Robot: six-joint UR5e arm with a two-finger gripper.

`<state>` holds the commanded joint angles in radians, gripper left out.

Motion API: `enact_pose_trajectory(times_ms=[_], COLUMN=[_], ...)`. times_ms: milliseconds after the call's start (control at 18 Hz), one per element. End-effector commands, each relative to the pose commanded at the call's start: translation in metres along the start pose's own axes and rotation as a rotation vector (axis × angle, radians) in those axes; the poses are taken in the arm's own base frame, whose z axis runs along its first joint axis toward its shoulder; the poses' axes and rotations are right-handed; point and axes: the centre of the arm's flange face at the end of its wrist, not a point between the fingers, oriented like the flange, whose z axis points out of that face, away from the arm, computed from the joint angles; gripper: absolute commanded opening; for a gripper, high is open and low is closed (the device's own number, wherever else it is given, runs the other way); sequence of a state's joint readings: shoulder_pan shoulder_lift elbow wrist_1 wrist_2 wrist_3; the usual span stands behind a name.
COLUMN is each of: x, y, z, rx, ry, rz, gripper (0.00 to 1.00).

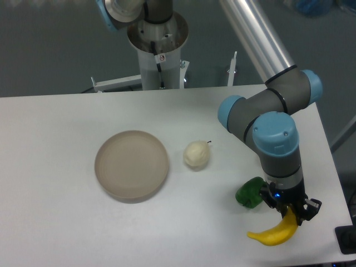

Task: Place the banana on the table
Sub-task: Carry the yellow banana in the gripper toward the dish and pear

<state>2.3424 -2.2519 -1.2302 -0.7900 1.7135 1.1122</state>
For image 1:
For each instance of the white metal frame bracket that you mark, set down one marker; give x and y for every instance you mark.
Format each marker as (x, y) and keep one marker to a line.
(116, 84)

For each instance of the white upright frame post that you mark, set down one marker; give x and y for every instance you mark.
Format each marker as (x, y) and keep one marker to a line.
(232, 70)

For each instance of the black device at table edge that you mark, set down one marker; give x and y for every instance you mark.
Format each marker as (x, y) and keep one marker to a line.
(346, 239)

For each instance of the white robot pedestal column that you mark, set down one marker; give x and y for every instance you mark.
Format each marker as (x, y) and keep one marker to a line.
(158, 49)

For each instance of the beige round plate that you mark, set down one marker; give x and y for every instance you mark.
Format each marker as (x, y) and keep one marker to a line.
(132, 166)

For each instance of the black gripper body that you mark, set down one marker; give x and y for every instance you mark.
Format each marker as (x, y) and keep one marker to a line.
(288, 197)

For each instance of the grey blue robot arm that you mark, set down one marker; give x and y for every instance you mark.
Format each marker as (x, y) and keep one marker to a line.
(262, 122)

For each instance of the green bell pepper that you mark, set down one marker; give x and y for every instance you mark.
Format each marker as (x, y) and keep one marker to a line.
(248, 194)

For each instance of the pale white pear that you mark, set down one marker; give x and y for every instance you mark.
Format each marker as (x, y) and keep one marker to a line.
(197, 154)

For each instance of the yellow banana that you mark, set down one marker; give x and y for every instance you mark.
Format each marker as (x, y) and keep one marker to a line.
(278, 234)

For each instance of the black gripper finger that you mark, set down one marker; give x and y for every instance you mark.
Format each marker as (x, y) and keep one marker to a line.
(306, 209)
(273, 204)

